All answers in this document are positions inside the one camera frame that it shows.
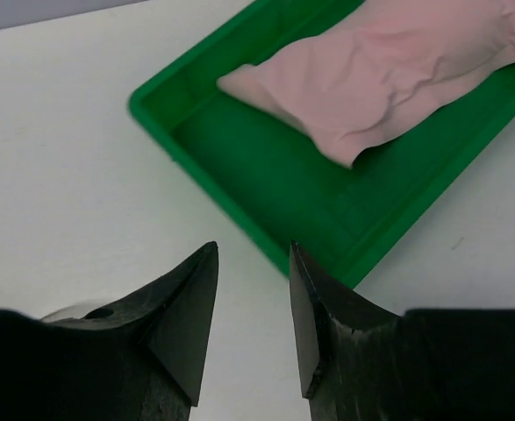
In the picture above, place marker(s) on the pink bra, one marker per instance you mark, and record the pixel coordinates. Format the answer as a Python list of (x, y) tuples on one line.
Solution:
[(379, 72)]

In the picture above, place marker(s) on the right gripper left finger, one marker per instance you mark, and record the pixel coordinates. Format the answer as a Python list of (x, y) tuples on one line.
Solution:
[(138, 358)]

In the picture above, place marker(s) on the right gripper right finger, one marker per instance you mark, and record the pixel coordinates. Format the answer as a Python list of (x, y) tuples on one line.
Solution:
[(358, 361)]

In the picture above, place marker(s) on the green plastic tray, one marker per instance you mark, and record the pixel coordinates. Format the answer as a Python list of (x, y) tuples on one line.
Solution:
[(273, 182)]

